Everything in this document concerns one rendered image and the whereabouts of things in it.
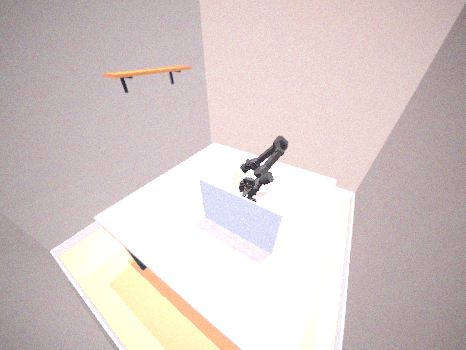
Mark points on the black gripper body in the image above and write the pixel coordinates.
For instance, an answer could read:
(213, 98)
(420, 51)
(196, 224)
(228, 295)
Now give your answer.
(256, 187)

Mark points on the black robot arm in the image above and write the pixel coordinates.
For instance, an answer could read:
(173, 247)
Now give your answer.
(274, 152)

